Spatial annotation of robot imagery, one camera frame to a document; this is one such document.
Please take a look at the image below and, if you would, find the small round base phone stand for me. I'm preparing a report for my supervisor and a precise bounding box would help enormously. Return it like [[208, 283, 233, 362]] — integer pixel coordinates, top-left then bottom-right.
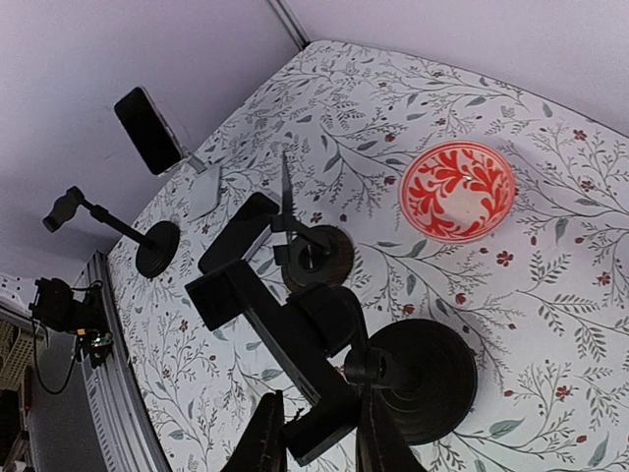
[[270, 152, 355, 292]]

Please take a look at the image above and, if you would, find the floral patterned tablecloth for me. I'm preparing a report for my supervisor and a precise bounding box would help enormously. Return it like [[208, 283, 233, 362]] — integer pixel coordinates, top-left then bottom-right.
[[108, 40, 628, 471]]

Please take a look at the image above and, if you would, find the black phone with white edge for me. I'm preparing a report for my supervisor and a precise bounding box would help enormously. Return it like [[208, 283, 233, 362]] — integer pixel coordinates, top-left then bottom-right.
[[198, 192, 280, 273]]

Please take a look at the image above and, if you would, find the tall black clamp phone stand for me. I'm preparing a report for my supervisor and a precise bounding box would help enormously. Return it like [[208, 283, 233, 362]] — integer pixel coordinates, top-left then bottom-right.
[[186, 261, 478, 467]]

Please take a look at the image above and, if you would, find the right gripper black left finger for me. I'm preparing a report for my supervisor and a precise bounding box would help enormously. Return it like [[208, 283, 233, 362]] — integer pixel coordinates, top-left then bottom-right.
[[228, 390, 288, 472]]

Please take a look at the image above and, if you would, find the white flat phone stand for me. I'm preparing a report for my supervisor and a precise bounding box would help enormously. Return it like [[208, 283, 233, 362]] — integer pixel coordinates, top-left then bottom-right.
[[164, 152, 221, 221]]

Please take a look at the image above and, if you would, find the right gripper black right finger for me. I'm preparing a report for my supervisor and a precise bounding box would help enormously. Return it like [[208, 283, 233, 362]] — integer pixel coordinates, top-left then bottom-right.
[[356, 383, 427, 472]]

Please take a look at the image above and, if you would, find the red white patterned bowl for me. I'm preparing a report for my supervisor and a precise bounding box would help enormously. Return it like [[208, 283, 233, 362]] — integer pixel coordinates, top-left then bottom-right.
[[398, 141, 516, 243]]

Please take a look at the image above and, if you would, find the aluminium front rail base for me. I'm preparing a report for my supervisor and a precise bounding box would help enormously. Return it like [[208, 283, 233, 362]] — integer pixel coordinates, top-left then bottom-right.
[[80, 252, 171, 471]]

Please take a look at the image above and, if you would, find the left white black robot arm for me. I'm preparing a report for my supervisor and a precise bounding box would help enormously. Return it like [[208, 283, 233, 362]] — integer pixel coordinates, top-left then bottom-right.
[[29, 278, 113, 369]]

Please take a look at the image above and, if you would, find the left aluminium frame post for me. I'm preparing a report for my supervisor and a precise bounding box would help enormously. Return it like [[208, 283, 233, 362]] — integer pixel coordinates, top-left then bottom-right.
[[267, 0, 311, 50]]

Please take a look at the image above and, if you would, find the black gooseneck stand round base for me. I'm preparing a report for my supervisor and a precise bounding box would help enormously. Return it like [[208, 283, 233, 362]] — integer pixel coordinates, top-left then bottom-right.
[[42, 186, 181, 278]]

